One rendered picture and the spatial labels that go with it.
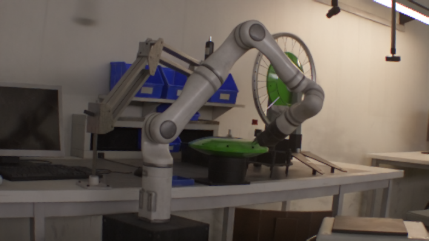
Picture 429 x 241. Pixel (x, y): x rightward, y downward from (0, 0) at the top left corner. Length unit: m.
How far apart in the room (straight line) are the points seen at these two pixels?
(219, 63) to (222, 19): 1.71
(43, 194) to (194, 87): 0.58
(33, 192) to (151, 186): 0.38
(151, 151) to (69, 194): 0.31
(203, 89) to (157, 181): 0.31
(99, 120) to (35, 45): 0.99
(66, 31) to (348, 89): 2.40
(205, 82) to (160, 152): 0.25
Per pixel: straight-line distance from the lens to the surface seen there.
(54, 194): 1.86
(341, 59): 4.47
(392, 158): 4.60
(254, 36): 1.89
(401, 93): 5.31
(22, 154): 2.35
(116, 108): 2.07
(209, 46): 2.65
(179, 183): 2.18
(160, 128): 1.76
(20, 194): 1.81
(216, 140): 2.28
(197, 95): 1.80
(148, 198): 1.80
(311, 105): 1.99
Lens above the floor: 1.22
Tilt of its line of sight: 1 degrees down
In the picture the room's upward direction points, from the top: 4 degrees clockwise
